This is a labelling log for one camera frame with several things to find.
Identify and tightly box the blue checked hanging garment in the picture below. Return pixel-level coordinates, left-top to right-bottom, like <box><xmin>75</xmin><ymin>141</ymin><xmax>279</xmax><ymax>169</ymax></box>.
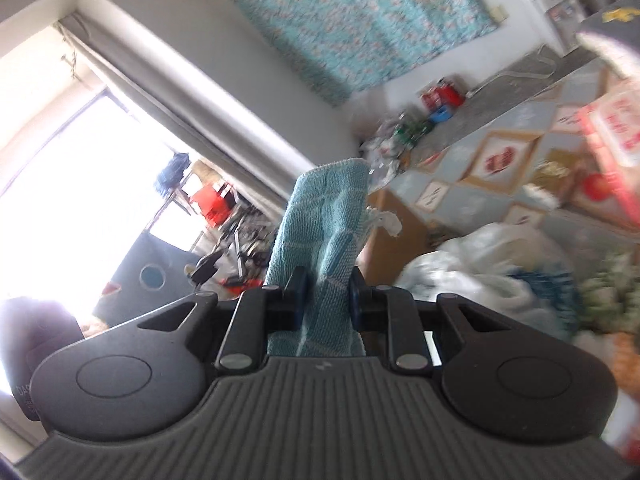
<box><xmin>155</xmin><ymin>152</ymin><xmax>192</xmax><ymax>197</ymax></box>

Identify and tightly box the dark blue dotted cloth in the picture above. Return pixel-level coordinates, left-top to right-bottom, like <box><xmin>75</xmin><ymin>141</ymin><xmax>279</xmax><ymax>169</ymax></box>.
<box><xmin>92</xmin><ymin>232</ymin><xmax>202</xmax><ymax>324</ymax></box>

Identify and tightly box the green can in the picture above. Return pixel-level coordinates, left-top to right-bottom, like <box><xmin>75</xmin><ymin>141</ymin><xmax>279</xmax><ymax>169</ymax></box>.
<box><xmin>392</xmin><ymin>120</ymin><xmax>432</xmax><ymax>144</ymax></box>

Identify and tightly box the teal floral wall cloth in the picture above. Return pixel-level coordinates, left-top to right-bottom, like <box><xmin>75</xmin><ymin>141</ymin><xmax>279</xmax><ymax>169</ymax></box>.
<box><xmin>229</xmin><ymin>0</ymin><xmax>502</xmax><ymax>109</ymax></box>

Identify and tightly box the white power cable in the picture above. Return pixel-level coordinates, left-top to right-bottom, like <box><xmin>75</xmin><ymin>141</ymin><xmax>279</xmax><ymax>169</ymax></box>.
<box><xmin>469</xmin><ymin>44</ymin><xmax>557</xmax><ymax>97</ymax></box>

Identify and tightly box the green floral scrunchie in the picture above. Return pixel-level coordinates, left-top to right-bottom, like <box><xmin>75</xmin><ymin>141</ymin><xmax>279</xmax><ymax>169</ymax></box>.
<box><xmin>575</xmin><ymin>252</ymin><xmax>640</xmax><ymax>334</ymax></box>

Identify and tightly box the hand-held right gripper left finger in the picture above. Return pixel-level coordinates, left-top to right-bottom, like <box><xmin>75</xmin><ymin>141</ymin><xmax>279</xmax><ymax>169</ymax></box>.
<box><xmin>134</xmin><ymin>266</ymin><xmax>310</xmax><ymax>375</ymax></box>

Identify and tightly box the gold foil packet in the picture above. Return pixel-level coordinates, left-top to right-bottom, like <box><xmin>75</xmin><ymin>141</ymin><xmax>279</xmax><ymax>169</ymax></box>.
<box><xmin>530</xmin><ymin>160</ymin><xmax>576</xmax><ymax>191</ymax></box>

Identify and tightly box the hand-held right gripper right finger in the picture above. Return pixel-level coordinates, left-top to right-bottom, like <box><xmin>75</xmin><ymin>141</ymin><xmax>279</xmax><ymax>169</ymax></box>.
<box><xmin>348</xmin><ymin>266</ymin><xmax>508</xmax><ymax>375</ymax></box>

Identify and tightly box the fruit print tablecloth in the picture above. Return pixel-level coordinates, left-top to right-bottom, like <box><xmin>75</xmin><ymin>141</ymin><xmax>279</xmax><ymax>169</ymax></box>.
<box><xmin>385</xmin><ymin>55</ymin><xmax>640</xmax><ymax>261</ymax></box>

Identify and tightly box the blue white tissue packet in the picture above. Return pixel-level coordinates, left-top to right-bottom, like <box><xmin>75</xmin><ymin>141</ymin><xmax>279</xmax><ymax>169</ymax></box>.
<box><xmin>514</xmin><ymin>269</ymin><xmax>577</xmax><ymax>307</ymax></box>

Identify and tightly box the white water dispenser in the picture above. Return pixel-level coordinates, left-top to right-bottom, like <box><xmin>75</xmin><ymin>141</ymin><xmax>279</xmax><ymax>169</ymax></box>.
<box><xmin>525</xmin><ymin>0</ymin><xmax>589</xmax><ymax>56</ymax></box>

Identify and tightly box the teal checked towel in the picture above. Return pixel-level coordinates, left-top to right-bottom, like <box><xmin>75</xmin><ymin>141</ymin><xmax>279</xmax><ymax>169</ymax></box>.
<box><xmin>264</xmin><ymin>157</ymin><xmax>372</xmax><ymax>359</ymax></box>

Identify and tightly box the white plastic bag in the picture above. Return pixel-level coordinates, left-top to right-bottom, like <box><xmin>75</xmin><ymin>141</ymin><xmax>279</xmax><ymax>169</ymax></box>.
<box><xmin>400</xmin><ymin>222</ymin><xmax>584</xmax><ymax>342</ymax></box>

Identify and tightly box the orange plastic bag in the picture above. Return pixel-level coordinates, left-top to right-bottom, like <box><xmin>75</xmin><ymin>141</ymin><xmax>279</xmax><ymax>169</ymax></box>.
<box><xmin>190</xmin><ymin>182</ymin><xmax>237</xmax><ymax>227</ymax></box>

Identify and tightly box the clear plastic bag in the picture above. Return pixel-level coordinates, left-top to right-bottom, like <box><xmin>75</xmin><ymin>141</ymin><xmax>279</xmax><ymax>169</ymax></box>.
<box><xmin>357</xmin><ymin>110</ymin><xmax>412</xmax><ymax>182</ymax></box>

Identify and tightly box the orange striped cloth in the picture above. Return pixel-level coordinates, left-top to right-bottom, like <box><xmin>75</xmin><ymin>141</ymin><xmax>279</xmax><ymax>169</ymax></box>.
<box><xmin>605</xmin><ymin>332</ymin><xmax>640</xmax><ymax>402</ymax></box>

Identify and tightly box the black padded armrest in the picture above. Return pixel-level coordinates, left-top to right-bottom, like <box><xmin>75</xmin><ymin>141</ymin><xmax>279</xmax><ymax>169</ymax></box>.
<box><xmin>191</xmin><ymin>251</ymin><xmax>222</xmax><ymax>284</ymax></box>

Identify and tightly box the grey blanket yellow print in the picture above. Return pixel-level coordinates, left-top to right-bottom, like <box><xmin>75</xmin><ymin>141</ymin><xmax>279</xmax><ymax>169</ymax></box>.
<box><xmin>575</xmin><ymin>5</ymin><xmax>640</xmax><ymax>82</ymax></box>

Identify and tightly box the brown cardboard box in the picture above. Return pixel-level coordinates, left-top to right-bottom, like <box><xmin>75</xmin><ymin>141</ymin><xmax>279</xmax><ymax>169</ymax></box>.
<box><xmin>366</xmin><ymin>189</ymin><xmax>432</xmax><ymax>282</ymax></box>

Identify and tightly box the red white wipes packet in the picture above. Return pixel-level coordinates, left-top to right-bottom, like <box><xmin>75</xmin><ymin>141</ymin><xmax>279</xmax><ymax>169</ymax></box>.
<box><xmin>577</xmin><ymin>80</ymin><xmax>640</xmax><ymax>222</ymax></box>

